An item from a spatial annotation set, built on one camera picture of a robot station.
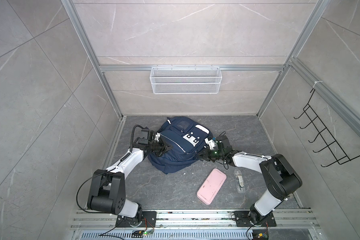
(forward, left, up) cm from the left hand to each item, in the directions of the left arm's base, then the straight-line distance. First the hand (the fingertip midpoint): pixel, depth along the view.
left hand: (173, 142), depth 85 cm
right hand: (-4, -14, -7) cm, 16 cm away
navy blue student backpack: (+10, -9, -9) cm, 16 cm away
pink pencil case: (-22, -21, -12) cm, 33 cm away
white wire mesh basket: (+42, -9, +14) cm, 45 cm away
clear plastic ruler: (-19, -38, -14) cm, 45 cm away
